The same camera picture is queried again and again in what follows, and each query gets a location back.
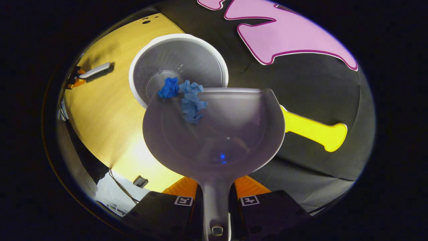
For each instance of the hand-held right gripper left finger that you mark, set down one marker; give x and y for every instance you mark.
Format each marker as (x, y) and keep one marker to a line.
(167, 214)

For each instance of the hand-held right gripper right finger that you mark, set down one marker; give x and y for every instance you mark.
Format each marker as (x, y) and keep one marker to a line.
(267, 214)

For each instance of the light blue paper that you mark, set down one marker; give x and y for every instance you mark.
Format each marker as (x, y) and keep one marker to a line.
(191, 87)
(192, 108)

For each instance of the small grey box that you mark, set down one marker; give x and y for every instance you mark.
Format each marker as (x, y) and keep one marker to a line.
(140, 181)

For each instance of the white ribbed garbage bin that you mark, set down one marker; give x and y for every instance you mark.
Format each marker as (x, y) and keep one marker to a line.
(187, 57)

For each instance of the dark blue paper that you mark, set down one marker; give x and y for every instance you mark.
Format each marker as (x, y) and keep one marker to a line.
(169, 87)

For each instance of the grey plastic dustpan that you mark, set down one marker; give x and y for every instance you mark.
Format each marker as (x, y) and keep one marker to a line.
(234, 134)

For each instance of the small grey broom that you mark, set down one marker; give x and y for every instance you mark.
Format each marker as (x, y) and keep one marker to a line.
(97, 72)

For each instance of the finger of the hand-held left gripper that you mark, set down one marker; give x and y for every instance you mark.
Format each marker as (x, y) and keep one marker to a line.
(76, 80)

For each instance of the black backdrop cloth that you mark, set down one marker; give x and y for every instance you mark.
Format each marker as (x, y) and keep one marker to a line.
(307, 87)

